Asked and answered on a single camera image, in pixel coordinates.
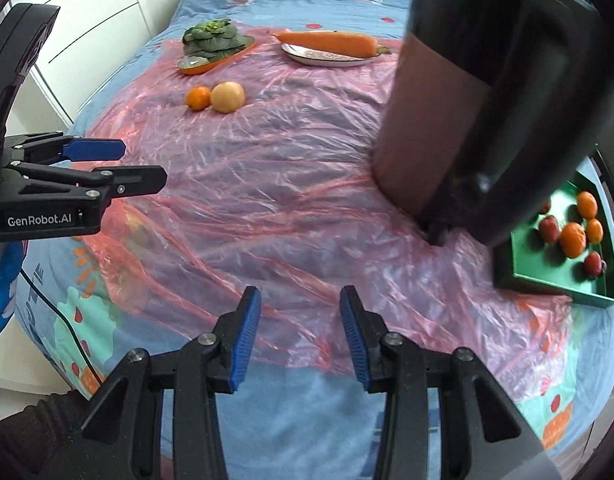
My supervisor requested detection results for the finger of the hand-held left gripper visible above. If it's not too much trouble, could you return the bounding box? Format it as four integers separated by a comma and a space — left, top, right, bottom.
2, 165, 168, 201
7, 132, 126, 165

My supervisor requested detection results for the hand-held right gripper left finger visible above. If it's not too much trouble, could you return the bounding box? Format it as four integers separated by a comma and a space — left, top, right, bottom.
79, 285, 262, 480

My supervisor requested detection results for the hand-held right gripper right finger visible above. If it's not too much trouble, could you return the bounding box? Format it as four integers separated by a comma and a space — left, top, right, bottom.
339, 285, 562, 480

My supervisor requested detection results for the green tray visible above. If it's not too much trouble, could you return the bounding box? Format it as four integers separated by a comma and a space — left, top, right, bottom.
493, 167, 614, 309

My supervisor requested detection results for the large orange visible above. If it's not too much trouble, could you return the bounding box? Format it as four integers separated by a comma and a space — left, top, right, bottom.
559, 221, 587, 259

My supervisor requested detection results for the person's left hand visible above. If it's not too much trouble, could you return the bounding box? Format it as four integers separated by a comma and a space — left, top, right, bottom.
0, 246, 26, 334

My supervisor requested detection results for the blue printed blanket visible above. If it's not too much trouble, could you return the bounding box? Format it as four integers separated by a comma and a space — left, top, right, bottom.
14, 0, 614, 480

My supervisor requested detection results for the yellow round pear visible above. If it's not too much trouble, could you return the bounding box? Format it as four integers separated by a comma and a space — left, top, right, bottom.
210, 81, 246, 114

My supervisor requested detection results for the orange oval plate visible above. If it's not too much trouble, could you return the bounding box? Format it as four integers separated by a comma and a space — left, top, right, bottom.
178, 35, 258, 77

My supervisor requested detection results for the pink plastic sheet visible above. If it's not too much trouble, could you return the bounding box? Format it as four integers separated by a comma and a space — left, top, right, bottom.
74, 27, 575, 376

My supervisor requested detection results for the white wardrobe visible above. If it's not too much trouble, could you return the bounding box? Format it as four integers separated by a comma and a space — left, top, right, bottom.
0, 0, 222, 126

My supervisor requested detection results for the green bok choy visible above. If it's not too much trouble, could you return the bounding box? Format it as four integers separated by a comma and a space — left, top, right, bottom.
182, 18, 248, 58

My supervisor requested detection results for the white patterned plate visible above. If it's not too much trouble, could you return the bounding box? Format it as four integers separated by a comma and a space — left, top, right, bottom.
281, 42, 382, 68

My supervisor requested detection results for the dark cloth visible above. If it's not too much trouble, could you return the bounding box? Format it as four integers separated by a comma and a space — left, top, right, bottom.
0, 390, 104, 480

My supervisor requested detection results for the large carrot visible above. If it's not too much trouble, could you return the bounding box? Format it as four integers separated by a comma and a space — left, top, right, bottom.
270, 31, 392, 58

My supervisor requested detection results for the black cable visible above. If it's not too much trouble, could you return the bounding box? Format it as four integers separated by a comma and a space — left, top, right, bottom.
17, 267, 110, 391

